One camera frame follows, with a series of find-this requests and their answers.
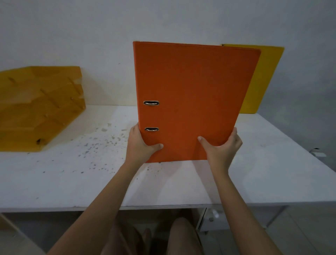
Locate person's left hand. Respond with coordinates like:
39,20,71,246
125,123,164,167

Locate person's right hand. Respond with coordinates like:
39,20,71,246
197,127,243,176

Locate orange lever arch binder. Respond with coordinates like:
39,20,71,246
132,41,262,163

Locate person's right forearm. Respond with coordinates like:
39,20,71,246
210,169,283,255

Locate person's left forearm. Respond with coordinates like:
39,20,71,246
47,161,147,255

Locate white drawer cabinet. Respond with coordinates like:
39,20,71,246
196,208,285,233

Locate yellow binder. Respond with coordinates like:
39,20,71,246
221,44,285,114

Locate person's legs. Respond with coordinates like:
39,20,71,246
101,217,205,255

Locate yellow tiered document tray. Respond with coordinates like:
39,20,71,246
0,66,86,152

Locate white wall plug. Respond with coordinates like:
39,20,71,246
309,148,327,158

